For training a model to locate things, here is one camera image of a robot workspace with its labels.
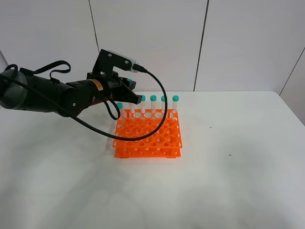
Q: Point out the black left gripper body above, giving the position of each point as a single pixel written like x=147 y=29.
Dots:
x=105 y=84

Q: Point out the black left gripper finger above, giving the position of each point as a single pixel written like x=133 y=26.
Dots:
x=124 y=94

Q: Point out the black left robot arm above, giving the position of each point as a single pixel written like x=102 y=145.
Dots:
x=22 y=89

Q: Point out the second row left tube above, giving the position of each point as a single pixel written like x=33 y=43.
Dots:
x=121 y=109

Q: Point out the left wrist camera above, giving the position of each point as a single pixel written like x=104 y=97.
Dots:
x=107 y=60

